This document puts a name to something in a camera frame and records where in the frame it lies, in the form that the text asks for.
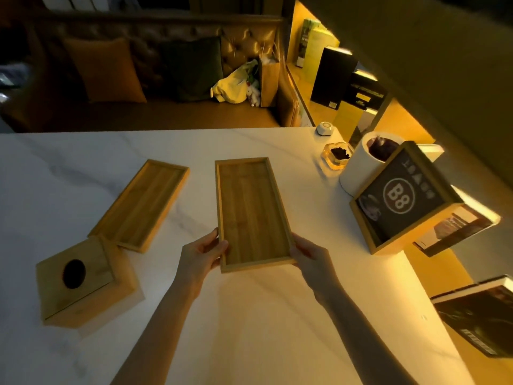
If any white cylindrical bin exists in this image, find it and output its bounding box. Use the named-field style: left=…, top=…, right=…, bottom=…
left=339, top=131, right=406, bottom=197

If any wooden rectangular tray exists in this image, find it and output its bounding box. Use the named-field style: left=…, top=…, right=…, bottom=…
left=88, top=159, right=191, bottom=253
left=215, top=157, right=297, bottom=274

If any green box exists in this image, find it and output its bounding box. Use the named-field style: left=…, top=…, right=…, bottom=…
left=295, top=18, right=341, bottom=78

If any black cover book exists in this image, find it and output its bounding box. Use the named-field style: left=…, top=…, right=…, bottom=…
left=430, top=275, right=513, bottom=358

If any person's left hand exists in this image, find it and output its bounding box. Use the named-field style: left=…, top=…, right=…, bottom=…
left=174, top=228, right=229, bottom=298

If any dark menu booklet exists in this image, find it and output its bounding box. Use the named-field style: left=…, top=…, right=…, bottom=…
left=413, top=204, right=502, bottom=258

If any orange cushion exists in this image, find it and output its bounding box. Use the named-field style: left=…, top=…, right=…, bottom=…
left=62, top=37, right=148, bottom=104

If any person's left forearm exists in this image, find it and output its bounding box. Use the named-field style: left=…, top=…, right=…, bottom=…
left=110, top=282, right=204, bottom=385

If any wooden framed black sign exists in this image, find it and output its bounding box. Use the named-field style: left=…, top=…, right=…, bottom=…
left=349, top=141, right=465, bottom=255

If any yellow plastic bag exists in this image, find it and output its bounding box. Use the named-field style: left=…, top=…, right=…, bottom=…
left=210, top=60, right=259, bottom=105

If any person's right forearm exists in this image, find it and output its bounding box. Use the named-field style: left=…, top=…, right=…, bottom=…
left=317, top=290, right=419, bottom=385

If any person's right hand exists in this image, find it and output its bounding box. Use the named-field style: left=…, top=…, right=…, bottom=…
left=289, top=233, right=344, bottom=303

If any wooden tissue box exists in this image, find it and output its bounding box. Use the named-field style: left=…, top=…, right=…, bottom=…
left=35, top=234, right=145, bottom=329

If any glass ashtray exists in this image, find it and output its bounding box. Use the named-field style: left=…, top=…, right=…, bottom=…
left=321, top=142, right=354, bottom=171

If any tall black box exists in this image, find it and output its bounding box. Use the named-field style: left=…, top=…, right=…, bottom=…
left=310, top=46, right=359, bottom=111

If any dark green cushion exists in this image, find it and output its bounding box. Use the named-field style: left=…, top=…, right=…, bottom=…
left=161, top=36, right=224, bottom=103

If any brown leather sofa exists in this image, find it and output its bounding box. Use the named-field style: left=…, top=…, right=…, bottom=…
left=0, top=11, right=302, bottom=133

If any brown paper bag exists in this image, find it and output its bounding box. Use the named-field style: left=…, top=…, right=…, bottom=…
left=258, top=56, right=281, bottom=108

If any black box with yellow label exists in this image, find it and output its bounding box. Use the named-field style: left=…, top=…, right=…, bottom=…
left=345, top=70, right=388, bottom=113

